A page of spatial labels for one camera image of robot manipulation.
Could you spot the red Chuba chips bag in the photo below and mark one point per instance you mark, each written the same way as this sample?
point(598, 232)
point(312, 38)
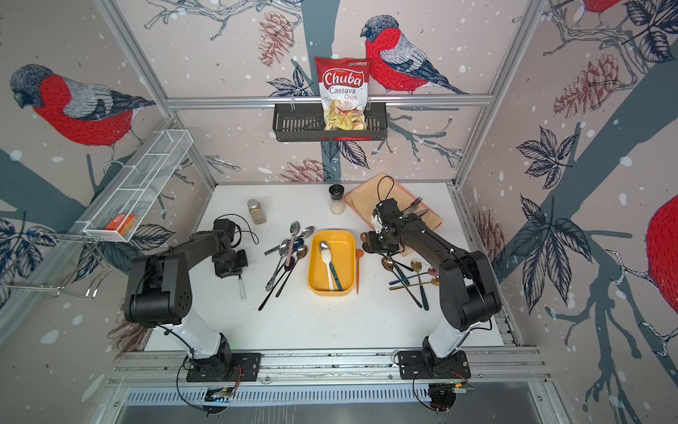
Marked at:
point(344, 92)

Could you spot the dark fork on napkin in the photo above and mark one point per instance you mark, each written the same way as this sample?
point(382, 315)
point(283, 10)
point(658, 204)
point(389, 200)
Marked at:
point(413, 205)

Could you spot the wire hook rack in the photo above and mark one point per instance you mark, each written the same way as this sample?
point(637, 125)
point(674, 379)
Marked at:
point(52, 265)

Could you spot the aluminium front rail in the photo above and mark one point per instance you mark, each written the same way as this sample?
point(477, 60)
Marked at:
point(343, 366)

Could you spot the yellow plastic storage box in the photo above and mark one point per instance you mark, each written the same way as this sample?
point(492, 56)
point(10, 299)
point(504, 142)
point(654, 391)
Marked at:
point(342, 246)

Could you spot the clear glass spice jar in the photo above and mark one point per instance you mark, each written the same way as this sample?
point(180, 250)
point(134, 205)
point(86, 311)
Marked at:
point(256, 212)

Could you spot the pink handled steel spoon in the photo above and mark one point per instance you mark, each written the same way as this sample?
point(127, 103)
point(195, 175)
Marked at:
point(294, 230)

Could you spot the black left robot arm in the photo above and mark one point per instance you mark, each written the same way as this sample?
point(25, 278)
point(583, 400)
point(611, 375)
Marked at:
point(159, 293)

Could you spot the black wire wall basket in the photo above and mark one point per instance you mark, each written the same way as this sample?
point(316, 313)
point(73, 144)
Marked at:
point(309, 122)

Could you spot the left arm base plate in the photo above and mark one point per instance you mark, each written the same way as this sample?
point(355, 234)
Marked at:
point(243, 367)

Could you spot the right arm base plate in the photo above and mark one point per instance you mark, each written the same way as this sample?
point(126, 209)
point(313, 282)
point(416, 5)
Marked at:
point(425, 365)

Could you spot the steel spoon patterned handle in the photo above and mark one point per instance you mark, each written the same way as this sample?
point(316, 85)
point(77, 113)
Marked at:
point(306, 233)

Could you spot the gold spoon long handle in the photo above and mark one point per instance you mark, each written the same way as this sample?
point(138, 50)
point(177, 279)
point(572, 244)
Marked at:
point(435, 281)

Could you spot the orange plastic spoon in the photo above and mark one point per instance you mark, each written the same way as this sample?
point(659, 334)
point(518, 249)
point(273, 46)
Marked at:
point(358, 255)

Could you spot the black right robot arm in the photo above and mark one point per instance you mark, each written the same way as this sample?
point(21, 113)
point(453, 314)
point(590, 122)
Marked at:
point(468, 289)

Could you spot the white wire wall shelf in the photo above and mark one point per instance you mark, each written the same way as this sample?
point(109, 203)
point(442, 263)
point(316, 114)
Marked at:
point(141, 185)

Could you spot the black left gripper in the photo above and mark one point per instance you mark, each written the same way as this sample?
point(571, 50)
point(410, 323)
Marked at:
point(223, 272)

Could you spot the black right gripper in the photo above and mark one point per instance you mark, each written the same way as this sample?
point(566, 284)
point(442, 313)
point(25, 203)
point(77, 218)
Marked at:
point(371, 246)

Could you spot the orange box on shelf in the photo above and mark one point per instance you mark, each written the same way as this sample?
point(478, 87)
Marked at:
point(121, 224)

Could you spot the purple spoon black handle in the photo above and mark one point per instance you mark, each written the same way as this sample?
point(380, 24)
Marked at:
point(287, 269)

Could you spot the steel spoon green handle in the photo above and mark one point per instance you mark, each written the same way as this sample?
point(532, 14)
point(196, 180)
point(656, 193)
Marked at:
point(338, 285)

